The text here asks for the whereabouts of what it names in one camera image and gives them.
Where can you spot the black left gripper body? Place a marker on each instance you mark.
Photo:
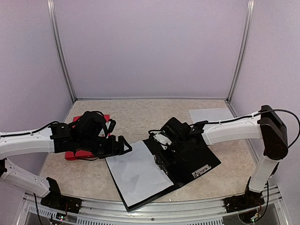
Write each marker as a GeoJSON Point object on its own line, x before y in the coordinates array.
{"type": "Point", "coordinates": [90, 144]}

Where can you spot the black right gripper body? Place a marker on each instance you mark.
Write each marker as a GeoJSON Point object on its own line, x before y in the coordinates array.
{"type": "Point", "coordinates": [180, 149]}

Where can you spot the red clip file folder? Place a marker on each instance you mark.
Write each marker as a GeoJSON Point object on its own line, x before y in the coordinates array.
{"type": "Point", "coordinates": [82, 154]}

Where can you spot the black clip file folder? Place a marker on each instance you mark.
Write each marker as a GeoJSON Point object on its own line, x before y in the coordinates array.
{"type": "Point", "coordinates": [180, 176]}

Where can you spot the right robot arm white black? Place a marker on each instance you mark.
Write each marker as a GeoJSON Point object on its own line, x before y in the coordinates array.
{"type": "Point", "coordinates": [264, 124]}

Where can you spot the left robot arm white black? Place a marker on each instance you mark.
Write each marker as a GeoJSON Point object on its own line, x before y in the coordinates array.
{"type": "Point", "coordinates": [54, 137]}

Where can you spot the blank white paper sheet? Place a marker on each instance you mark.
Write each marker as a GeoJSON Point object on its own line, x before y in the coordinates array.
{"type": "Point", "coordinates": [211, 114]}

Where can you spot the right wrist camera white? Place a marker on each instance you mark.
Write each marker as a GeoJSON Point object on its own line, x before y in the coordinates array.
{"type": "Point", "coordinates": [160, 138]}

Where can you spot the aluminium frame rail back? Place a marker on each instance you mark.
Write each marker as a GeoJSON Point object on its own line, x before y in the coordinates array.
{"type": "Point", "coordinates": [150, 98]}

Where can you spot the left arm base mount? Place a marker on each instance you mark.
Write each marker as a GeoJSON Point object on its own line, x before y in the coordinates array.
{"type": "Point", "coordinates": [62, 202]}

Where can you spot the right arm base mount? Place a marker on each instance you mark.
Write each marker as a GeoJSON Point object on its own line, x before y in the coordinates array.
{"type": "Point", "coordinates": [243, 202]}

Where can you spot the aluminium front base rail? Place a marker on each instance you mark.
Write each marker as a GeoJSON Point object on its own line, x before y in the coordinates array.
{"type": "Point", "coordinates": [106, 212]}

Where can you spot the aluminium frame post left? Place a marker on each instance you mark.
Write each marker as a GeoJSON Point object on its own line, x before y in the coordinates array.
{"type": "Point", "coordinates": [59, 50]}

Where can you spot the aluminium frame post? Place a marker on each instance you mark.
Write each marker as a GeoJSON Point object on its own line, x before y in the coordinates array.
{"type": "Point", "coordinates": [243, 49]}
{"type": "Point", "coordinates": [59, 50]}

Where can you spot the aluminium frame post right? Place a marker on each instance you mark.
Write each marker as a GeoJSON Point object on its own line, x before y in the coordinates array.
{"type": "Point", "coordinates": [243, 49]}

